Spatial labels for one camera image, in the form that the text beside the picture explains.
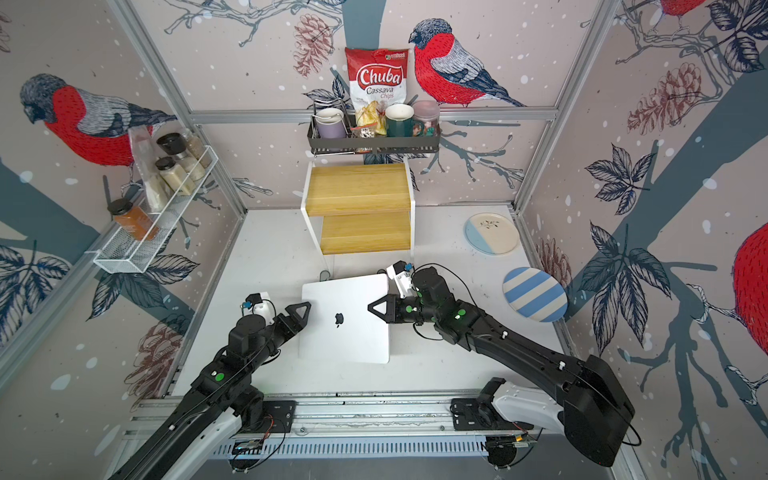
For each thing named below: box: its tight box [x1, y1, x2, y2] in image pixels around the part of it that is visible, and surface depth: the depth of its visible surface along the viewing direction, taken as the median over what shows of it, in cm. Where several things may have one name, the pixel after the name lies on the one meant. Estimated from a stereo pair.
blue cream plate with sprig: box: [464, 212, 520, 255], surface depth 116 cm
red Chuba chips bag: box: [345, 47, 410, 116], surface depth 81 cm
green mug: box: [385, 104, 424, 137], surface depth 85 cm
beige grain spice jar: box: [155, 156, 194, 195], surface depth 79 cm
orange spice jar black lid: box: [107, 198, 160, 241], surface depth 69 cm
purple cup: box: [316, 108, 347, 139], surface depth 85 cm
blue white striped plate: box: [502, 267, 569, 323], surface depth 97 cm
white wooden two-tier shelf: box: [300, 157, 415, 274], surface depth 83 cm
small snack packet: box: [350, 122, 378, 139], surface depth 87 cm
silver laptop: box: [298, 273, 390, 364], surface depth 77 cm
